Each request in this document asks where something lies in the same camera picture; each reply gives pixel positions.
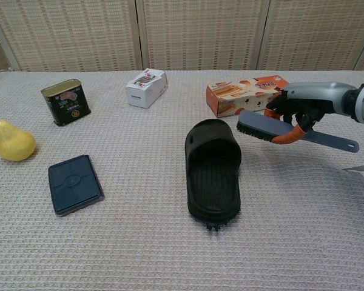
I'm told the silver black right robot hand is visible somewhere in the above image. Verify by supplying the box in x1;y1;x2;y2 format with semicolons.
265;81;357;146

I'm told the grey cleaning brush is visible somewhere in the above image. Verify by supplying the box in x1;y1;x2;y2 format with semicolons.
236;109;360;153

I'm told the black rubber slipper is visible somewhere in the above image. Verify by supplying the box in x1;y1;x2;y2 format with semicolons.
184;118;243;235

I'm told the woven bamboo screen panel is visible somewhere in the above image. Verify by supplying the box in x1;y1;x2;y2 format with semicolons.
0;0;142;73
257;0;364;72
138;0;272;72

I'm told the orange snack cake box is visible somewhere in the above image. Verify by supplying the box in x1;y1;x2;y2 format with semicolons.
206;75;292;119

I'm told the white playing card box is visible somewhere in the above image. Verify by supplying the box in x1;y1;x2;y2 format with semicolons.
124;68;169;110

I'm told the beige waffle weave tablecloth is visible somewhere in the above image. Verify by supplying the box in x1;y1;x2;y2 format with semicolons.
0;70;364;291

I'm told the black luncheon meat can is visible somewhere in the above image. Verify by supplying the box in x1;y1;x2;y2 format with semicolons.
41;78;92;127

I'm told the dark blue rectangular lid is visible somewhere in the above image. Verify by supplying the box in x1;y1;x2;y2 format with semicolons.
47;154;106;218

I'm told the yellow pear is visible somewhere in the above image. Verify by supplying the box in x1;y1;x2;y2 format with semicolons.
0;116;38;162

